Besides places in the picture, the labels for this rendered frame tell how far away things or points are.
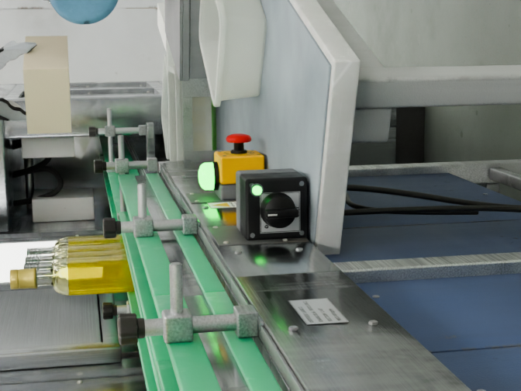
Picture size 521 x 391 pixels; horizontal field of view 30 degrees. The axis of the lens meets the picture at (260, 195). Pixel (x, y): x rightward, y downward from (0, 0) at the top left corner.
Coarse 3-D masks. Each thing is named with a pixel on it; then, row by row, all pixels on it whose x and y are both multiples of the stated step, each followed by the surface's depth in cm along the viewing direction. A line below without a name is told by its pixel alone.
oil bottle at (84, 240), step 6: (120, 234) 187; (60, 240) 183; (66, 240) 183; (72, 240) 182; (78, 240) 182; (84, 240) 182; (90, 240) 182; (96, 240) 183; (102, 240) 183; (108, 240) 183; (114, 240) 183; (120, 240) 183; (54, 246) 183; (60, 246) 181
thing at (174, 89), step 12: (168, 72) 210; (168, 84) 211; (180, 84) 197; (168, 96) 212; (180, 96) 196; (168, 108) 213; (180, 108) 196; (168, 120) 213; (180, 120) 197; (180, 132) 197; (180, 144) 198; (180, 156) 198
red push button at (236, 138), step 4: (228, 136) 153; (232, 136) 152; (236, 136) 152; (240, 136) 152; (244, 136) 152; (248, 136) 152; (228, 140) 152; (232, 140) 151; (236, 140) 151; (240, 140) 151; (244, 140) 151; (248, 140) 152; (236, 144) 153; (240, 144) 153; (236, 148) 153; (240, 148) 153
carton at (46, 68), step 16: (48, 48) 172; (64, 48) 173; (32, 64) 165; (48, 64) 166; (64, 64) 166; (32, 80) 165; (48, 80) 165; (64, 80) 166; (32, 96) 166; (48, 96) 166; (64, 96) 167; (32, 112) 167; (48, 112) 168; (64, 112) 168; (32, 128) 169; (48, 128) 169; (64, 128) 170
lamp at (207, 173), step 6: (210, 162) 153; (216, 162) 153; (204, 168) 152; (210, 168) 151; (216, 168) 152; (198, 174) 153; (204, 174) 151; (210, 174) 151; (216, 174) 151; (198, 180) 153; (204, 180) 151; (210, 180) 151; (216, 180) 151; (204, 186) 152; (210, 186) 152; (216, 186) 152
